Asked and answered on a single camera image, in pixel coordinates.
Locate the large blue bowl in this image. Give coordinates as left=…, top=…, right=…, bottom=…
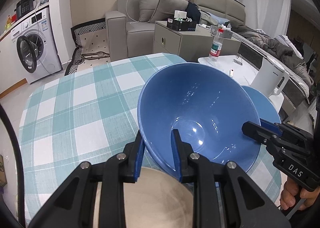
left=137, top=62, right=260, bottom=178

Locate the right hand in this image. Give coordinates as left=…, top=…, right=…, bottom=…
left=280, top=177, right=319, bottom=211

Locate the white electric kettle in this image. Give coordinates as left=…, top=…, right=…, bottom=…
left=250, top=56, right=290, bottom=98

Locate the white marble coffee table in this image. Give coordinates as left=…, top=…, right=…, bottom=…
left=198, top=55, right=284, bottom=112

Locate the cardboard box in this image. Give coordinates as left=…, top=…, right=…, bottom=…
left=0, top=155, right=7, bottom=187

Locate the grey blanket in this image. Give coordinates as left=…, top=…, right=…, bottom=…
left=229, top=20, right=312, bottom=88

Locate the plastic water bottle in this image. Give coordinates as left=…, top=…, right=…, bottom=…
left=209, top=28, right=223, bottom=61

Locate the teal checkered tablecloth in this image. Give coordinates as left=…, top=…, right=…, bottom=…
left=18, top=53, right=281, bottom=222

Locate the grey side cabinet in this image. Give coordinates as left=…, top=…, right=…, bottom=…
left=152, top=20, right=242, bottom=63

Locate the black box on cabinet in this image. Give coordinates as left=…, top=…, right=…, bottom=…
left=167, top=18, right=197, bottom=32

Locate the grey cushion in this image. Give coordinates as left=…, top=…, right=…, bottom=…
left=139, top=0, right=159, bottom=22
left=149, top=0, right=189, bottom=23

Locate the white washing machine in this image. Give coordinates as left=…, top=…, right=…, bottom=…
left=11, top=6, right=62, bottom=84

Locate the grey sofa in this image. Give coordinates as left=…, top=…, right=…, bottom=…
left=105, top=0, right=246, bottom=61

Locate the black patterned folded mat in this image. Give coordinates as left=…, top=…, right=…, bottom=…
left=65, top=19, right=111, bottom=75

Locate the yellow oil bottle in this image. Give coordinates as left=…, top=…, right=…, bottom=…
left=5, top=15, right=12, bottom=29

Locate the black pressure cooker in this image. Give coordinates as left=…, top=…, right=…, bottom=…
left=15, top=0, right=34, bottom=20

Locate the black cable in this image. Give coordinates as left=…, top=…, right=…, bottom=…
left=0, top=104, right=26, bottom=228

